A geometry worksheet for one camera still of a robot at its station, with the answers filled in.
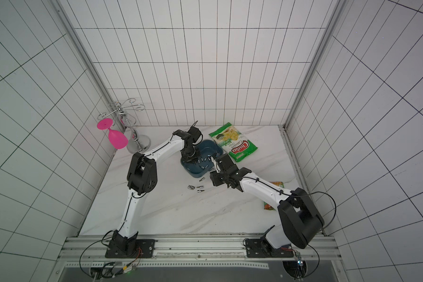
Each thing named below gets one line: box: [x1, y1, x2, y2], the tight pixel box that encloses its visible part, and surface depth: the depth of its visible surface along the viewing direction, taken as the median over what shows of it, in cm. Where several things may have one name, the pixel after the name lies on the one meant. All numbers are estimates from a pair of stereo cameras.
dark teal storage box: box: [180, 139, 224, 179], surface depth 102 cm
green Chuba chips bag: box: [208, 122, 259, 163], surface depth 112 cm
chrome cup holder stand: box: [96, 98, 151, 155], surface depth 97 cm
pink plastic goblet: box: [96, 117, 129, 150], surface depth 90 cm
